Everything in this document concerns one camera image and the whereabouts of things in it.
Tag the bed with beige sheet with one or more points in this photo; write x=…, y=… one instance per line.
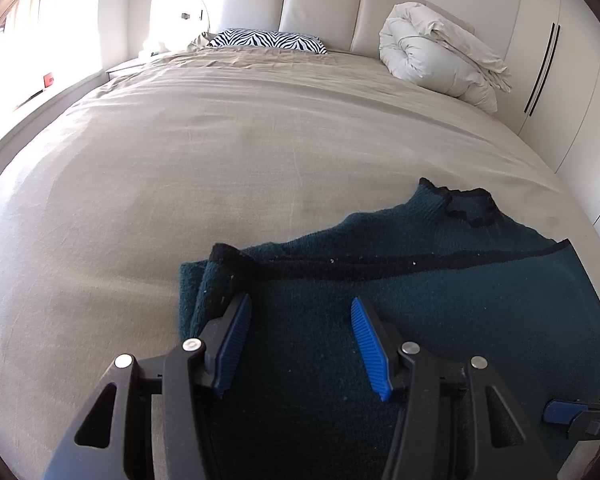
x=205, y=150

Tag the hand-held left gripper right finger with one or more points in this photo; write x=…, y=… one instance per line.
x=370, y=350

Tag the white wardrobe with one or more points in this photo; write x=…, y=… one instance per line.
x=570, y=100

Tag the small red object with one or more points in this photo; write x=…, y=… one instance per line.
x=48, y=79

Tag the dark teal knitted sweater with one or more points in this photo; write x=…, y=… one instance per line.
x=430, y=310

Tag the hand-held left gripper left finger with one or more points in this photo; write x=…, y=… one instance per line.
x=232, y=345

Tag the cream padded headboard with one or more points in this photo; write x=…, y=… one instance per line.
x=320, y=5

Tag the zebra print pillow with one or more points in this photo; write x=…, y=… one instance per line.
x=270, y=40

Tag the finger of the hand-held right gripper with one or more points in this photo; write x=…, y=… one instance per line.
x=562, y=411

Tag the rolled white duvet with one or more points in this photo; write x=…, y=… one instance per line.
x=430, y=55

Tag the dark wall socket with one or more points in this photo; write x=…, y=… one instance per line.
x=185, y=15

